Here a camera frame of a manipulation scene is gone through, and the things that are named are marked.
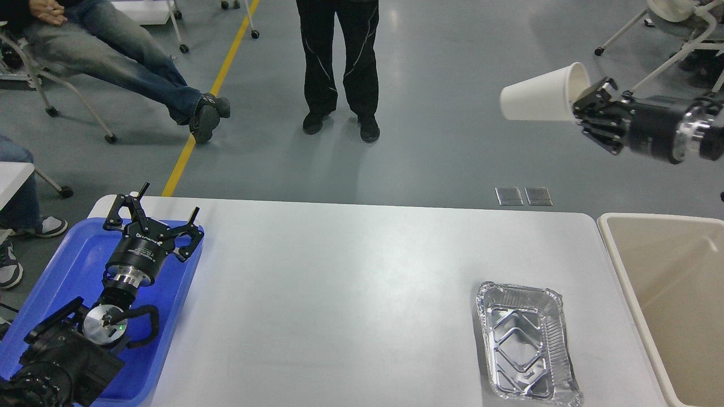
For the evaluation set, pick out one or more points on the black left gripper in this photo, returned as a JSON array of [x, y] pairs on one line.
[[145, 245]]

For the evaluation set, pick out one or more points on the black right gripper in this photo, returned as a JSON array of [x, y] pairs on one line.
[[660, 127]]

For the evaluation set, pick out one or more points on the white paper cup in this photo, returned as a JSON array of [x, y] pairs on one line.
[[547, 97]]

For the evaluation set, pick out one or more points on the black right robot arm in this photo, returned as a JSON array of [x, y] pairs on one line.
[[711, 144]]

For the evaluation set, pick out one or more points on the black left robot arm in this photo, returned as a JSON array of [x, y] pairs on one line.
[[99, 322]]

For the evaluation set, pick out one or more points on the blue plastic tray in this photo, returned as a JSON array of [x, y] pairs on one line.
[[76, 270]]

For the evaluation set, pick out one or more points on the right floor socket plate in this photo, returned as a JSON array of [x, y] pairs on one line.
[[538, 196]]

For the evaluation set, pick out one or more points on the floor socket plate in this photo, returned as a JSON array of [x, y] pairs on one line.
[[538, 196], [509, 196]]

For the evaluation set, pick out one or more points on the left floor socket plate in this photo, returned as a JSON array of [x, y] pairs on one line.
[[509, 196]]

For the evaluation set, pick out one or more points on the person at left edge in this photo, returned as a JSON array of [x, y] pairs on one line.
[[22, 215]]

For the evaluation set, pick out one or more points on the white chair right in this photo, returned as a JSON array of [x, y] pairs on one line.
[[692, 25]]

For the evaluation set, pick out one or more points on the white side table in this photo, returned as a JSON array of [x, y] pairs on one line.
[[13, 176]]

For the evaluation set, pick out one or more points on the beige plastic bin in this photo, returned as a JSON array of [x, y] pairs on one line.
[[670, 269]]

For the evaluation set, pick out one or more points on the seated person in jeans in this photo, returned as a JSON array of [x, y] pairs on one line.
[[96, 39]]

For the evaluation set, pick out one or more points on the aluminium foil tray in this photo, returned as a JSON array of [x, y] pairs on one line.
[[526, 344]]

